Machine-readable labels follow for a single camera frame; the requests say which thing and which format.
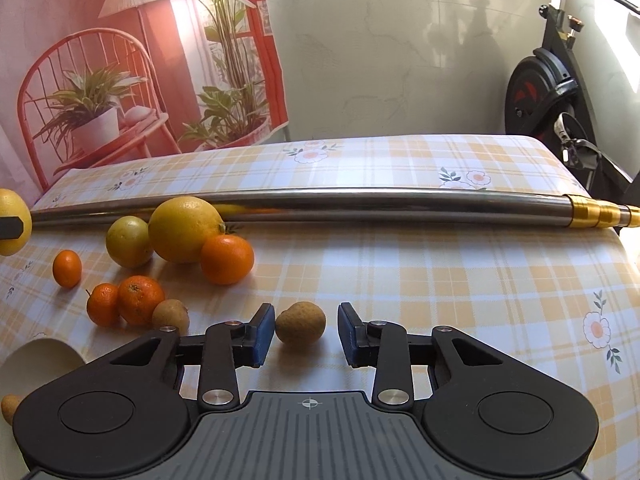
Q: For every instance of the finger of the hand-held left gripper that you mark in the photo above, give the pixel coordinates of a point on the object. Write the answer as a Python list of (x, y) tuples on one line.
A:
[(10, 226)]

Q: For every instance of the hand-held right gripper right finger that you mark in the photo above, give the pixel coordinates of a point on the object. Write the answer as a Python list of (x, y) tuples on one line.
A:
[(347, 336)]

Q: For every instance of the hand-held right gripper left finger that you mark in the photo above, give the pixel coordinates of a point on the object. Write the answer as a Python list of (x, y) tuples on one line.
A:
[(265, 336)]

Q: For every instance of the brown kiwi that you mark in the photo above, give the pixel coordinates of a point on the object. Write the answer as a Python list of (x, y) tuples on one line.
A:
[(300, 323), (171, 316)]

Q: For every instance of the large orange tangerine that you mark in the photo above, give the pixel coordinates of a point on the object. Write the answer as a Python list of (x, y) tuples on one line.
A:
[(227, 261)]

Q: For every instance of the yellow-green apple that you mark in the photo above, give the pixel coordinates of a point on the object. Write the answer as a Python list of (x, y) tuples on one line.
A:
[(128, 241)]

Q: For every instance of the small orange tangerine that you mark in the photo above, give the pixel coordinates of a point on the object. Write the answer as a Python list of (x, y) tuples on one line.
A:
[(102, 305)]

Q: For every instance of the large yellow lemon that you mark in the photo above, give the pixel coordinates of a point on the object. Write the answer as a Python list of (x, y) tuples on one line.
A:
[(184, 230)]

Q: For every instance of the cream bowl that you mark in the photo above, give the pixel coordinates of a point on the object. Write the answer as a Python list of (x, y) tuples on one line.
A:
[(35, 366)]

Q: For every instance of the plaid floral tablecloth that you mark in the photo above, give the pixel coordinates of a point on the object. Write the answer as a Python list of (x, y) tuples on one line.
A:
[(450, 285)]

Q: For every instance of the long metal pole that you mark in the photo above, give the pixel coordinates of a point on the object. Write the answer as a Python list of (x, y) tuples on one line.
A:
[(400, 203)]

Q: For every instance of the black exercise bike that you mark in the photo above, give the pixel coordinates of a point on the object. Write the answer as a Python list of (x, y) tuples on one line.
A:
[(531, 91)]

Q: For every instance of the printed wall tapestry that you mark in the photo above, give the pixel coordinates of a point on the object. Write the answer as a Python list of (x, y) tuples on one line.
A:
[(125, 60)]

